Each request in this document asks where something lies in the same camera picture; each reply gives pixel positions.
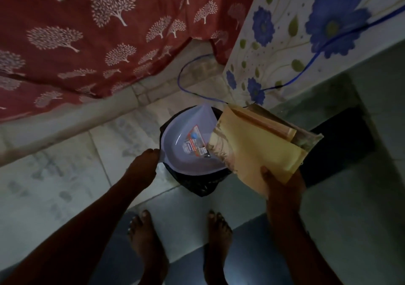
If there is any person's left hand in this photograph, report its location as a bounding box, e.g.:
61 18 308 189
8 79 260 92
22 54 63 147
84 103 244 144
124 149 161 190

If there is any person's right hand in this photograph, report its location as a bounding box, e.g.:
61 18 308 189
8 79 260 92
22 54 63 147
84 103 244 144
260 166 307 212

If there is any yellow paper envelope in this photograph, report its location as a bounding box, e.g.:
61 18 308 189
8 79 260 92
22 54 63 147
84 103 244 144
207 107 308 197

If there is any pale blue plastic dustpan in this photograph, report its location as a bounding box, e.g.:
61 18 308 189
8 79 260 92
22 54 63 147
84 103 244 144
158 103 235 176

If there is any person's left forearm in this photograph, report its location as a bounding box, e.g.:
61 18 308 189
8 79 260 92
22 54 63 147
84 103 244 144
0 179 149 285

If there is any person's right forearm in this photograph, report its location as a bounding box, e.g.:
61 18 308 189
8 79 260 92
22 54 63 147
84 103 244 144
266 204 344 285

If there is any red sticker label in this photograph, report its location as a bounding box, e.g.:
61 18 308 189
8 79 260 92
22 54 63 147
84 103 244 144
184 125 210 156

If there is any person's right foot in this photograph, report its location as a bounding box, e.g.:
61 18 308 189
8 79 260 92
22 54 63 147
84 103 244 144
202 210 234 285

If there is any person's foot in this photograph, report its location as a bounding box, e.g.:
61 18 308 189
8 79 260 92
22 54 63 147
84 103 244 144
202 210 234 285
127 210 170 285

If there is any person's left foot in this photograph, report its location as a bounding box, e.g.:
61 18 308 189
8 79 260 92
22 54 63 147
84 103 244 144
127 210 170 285

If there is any red tree-print curtain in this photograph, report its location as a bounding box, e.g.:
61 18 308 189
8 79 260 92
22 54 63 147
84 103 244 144
0 0 264 121

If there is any white blue-flower cloth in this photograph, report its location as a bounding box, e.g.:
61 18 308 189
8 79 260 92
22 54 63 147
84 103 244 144
222 0 405 109

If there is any blue cable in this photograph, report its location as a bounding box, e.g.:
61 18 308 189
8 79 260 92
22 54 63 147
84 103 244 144
177 5 405 105

